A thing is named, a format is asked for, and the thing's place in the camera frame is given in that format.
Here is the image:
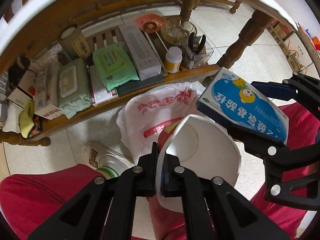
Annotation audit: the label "yellow cloth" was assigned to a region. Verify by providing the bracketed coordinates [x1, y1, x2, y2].
[19, 100, 35, 139]

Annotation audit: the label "wooden coffee table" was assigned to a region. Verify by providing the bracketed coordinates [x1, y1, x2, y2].
[0, 0, 283, 147]

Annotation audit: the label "long white box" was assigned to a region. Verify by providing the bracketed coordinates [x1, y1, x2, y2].
[118, 22, 162, 82]

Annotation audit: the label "white sock green stripes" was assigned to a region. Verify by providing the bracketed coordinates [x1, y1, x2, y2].
[96, 164, 125, 180]

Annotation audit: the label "white booklet red text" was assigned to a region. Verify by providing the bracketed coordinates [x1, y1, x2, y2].
[89, 65, 120, 106]

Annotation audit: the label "white pill bottle yellow label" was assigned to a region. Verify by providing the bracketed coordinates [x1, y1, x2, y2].
[164, 47, 183, 74]

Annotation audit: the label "orange cable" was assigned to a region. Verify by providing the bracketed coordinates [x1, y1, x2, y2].
[279, 22, 300, 55]

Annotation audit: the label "pale green wipes pack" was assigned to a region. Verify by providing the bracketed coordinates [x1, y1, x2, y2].
[58, 58, 93, 119]

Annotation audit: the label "blue white medicine box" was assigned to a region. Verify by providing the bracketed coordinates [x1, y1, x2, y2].
[196, 67, 289, 145]

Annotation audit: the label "black bottle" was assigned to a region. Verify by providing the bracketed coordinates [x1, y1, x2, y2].
[8, 56, 31, 85]

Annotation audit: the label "glass ashtray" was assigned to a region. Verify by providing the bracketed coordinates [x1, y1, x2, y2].
[160, 17, 198, 46]

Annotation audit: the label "red white paper cup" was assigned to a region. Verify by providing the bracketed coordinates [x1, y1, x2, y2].
[155, 114, 242, 213]

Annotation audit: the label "person's red trouser leg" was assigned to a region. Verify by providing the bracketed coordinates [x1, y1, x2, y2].
[0, 164, 185, 240]
[250, 102, 320, 240]

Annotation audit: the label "bright green wipes pack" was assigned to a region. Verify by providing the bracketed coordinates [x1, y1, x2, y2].
[92, 43, 140, 92]

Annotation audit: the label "clear plastic organizer box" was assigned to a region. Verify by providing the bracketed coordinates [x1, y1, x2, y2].
[181, 39, 214, 70]

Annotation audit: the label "small white box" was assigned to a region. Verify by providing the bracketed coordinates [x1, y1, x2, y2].
[7, 74, 36, 109]

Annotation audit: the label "dark grey book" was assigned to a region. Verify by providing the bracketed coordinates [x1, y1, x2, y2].
[116, 74, 165, 97]

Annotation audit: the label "white sneaker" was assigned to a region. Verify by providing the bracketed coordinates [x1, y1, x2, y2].
[81, 141, 135, 173]

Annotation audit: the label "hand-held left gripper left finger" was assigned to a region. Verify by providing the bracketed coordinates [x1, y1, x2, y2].
[27, 142, 160, 240]

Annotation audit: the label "person's left red trouser leg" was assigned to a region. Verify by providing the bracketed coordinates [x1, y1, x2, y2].
[0, 164, 185, 240]

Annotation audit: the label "person's right red trouser leg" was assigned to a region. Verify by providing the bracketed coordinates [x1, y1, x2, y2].
[250, 102, 320, 240]

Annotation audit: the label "white plastic bag red print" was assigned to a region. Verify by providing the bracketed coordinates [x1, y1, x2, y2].
[116, 82, 200, 167]

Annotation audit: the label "black pliers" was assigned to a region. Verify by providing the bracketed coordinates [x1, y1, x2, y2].
[188, 32, 207, 55]

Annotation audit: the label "white box red stripes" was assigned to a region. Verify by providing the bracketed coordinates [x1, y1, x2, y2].
[32, 65, 64, 120]

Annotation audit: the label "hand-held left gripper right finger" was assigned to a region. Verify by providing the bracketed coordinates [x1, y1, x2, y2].
[161, 154, 297, 240]

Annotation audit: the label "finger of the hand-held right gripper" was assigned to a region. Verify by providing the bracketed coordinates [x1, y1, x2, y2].
[251, 72, 320, 113]
[226, 124, 320, 210]

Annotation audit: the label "beige tea canister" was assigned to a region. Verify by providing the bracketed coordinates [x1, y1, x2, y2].
[58, 24, 92, 61]

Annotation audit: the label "cardboard box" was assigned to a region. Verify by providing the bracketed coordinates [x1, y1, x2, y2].
[267, 19, 308, 73]

